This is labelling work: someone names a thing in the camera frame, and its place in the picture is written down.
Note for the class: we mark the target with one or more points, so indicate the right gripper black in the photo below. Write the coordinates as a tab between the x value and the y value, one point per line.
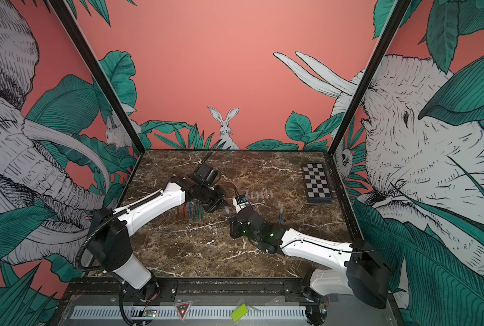
235	227

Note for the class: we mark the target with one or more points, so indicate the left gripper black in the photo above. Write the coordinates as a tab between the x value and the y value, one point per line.
221	195

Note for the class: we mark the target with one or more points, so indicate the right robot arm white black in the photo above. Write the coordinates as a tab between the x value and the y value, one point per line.
354	268

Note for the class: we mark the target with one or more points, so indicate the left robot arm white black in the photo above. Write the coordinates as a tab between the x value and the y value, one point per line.
108	247

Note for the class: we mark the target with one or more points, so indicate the black white checkerboard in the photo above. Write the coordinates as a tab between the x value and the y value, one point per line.
316	183

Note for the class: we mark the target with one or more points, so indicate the green sticky note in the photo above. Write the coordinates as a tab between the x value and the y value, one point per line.
239	313

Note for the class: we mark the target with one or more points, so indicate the triangular warning sticker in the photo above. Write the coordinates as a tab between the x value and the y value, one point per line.
183	309

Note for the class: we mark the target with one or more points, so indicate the small circuit board green led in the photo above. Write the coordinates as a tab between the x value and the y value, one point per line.
150	313

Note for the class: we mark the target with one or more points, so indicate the black front mounting rail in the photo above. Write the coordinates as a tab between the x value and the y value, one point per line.
171	287

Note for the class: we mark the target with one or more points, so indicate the white slotted cable duct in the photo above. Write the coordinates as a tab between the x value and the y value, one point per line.
287	313

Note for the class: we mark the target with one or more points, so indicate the right black frame post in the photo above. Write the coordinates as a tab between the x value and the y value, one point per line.
396	16

